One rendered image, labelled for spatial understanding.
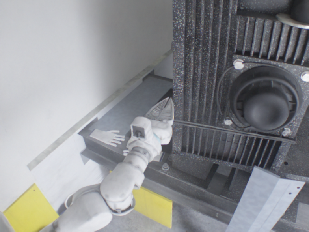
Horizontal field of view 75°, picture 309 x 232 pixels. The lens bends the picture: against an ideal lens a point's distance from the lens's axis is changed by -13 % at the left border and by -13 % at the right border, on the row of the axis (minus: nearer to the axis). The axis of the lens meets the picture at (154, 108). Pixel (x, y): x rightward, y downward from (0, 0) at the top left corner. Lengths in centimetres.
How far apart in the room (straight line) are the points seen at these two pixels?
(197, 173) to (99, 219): 83
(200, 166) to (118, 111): 80
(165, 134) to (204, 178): 66
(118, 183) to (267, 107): 50
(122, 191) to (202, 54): 52
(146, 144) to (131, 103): 121
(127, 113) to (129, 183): 121
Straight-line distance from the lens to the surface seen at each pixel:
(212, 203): 144
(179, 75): 83
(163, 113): 69
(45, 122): 143
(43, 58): 132
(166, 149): 170
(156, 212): 173
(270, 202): 98
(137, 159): 55
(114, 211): 56
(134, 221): 189
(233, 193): 124
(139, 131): 55
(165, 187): 152
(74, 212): 51
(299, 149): 124
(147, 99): 180
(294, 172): 113
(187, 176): 127
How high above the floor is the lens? 169
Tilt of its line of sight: 37 degrees down
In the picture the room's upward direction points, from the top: 3 degrees counter-clockwise
